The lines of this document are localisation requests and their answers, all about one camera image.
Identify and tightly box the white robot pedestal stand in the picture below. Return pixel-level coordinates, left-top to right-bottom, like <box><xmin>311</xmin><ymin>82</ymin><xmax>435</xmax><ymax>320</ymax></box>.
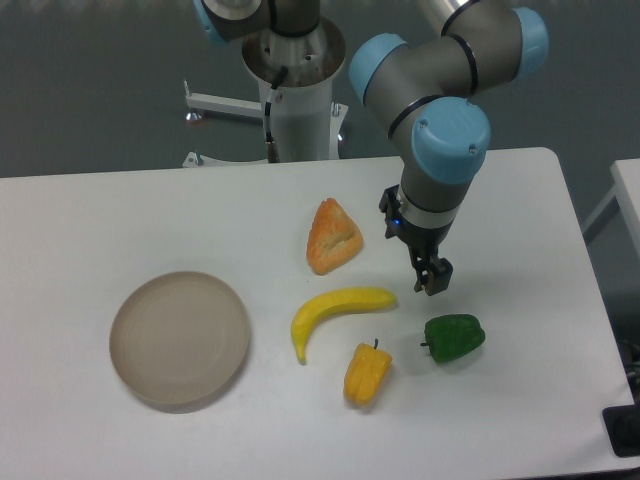
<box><xmin>184</xmin><ymin>17</ymin><xmax>348</xmax><ymax>163</ymax></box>

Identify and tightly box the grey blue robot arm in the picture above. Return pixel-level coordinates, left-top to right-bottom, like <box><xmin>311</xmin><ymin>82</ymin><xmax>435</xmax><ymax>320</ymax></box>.
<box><xmin>194</xmin><ymin>1</ymin><xmax>549</xmax><ymax>295</ymax></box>

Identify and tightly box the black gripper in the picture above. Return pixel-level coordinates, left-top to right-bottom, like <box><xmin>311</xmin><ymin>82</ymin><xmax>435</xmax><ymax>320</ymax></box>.
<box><xmin>379</xmin><ymin>185</ymin><xmax>455</xmax><ymax>296</ymax></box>

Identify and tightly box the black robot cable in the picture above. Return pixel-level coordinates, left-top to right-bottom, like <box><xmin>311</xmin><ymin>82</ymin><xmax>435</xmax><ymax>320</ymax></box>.
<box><xmin>263</xmin><ymin>65</ymin><xmax>289</xmax><ymax>164</ymax></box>

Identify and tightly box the green bell pepper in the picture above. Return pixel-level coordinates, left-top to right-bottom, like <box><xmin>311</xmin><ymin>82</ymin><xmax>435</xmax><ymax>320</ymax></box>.
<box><xmin>421</xmin><ymin>314</ymin><xmax>486</xmax><ymax>364</ymax></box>

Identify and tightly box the white side table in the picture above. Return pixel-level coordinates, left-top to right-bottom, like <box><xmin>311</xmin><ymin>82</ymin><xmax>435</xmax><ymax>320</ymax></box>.
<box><xmin>581</xmin><ymin>158</ymin><xmax>640</xmax><ymax>252</ymax></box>

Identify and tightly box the orange triangular bread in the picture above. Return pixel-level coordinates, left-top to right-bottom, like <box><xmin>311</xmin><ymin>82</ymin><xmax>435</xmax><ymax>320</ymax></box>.
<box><xmin>306</xmin><ymin>198</ymin><xmax>364</xmax><ymax>275</ymax></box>

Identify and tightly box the black clamp at table edge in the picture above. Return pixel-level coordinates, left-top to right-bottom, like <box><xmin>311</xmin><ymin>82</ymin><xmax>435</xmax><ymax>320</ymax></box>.
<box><xmin>602</xmin><ymin>404</ymin><xmax>639</xmax><ymax>458</ymax></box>

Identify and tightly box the yellow banana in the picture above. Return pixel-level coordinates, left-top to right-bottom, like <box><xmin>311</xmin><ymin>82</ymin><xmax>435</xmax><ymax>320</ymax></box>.
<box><xmin>290</xmin><ymin>286</ymin><xmax>397</xmax><ymax>365</ymax></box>

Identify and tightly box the beige round plate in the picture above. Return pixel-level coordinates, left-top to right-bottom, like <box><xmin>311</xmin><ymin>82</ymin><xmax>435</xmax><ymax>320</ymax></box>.
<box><xmin>109</xmin><ymin>271</ymin><xmax>251</xmax><ymax>413</ymax></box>

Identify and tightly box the yellow bell pepper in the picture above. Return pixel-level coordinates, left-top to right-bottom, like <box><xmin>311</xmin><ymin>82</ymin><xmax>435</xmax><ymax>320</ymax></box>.
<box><xmin>343</xmin><ymin>339</ymin><xmax>393</xmax><ymax>406</ymax></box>

